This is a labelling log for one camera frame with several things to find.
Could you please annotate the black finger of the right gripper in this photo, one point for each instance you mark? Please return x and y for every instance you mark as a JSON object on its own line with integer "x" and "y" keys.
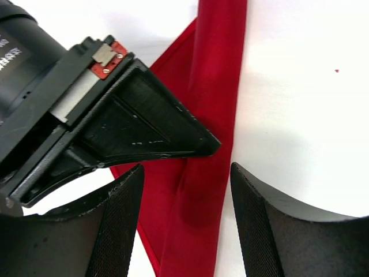
{"x": 138, "y": 119}

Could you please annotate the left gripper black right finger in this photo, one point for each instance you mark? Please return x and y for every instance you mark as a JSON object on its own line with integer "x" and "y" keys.
{"x": 282, "y": 236}

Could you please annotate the red cloth napkin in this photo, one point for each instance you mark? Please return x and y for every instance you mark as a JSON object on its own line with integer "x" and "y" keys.
{"x": 181, "y": 207}

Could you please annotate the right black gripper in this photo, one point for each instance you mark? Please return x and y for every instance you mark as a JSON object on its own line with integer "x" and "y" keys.
{"x": 52, "y": 112}

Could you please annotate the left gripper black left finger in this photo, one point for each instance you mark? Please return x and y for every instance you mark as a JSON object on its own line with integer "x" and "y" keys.
{"x": 91, "y": 236}

